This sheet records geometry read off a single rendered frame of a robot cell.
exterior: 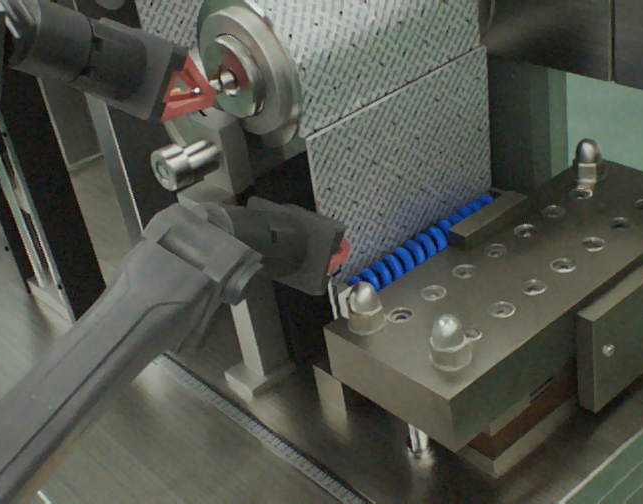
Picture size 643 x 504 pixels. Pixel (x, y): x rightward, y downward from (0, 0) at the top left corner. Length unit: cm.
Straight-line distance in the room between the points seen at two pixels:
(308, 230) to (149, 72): 19
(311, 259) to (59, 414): 33
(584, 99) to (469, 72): 269
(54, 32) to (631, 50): 55
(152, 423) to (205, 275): 40
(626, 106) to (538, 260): 267
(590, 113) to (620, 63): 255
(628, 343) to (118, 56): 53
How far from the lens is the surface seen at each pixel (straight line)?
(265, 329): 107
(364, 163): 96
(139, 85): 85
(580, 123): 355
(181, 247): 75
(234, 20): 90
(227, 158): 95
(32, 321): 132
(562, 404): 102
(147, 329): 68
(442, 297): 96
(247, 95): 90
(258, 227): 83
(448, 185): 106
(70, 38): 80
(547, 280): 97
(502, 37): 115
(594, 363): 97
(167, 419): 109
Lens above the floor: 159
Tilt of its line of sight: 32 degrees down
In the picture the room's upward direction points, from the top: 10 degrees counter-clockwise
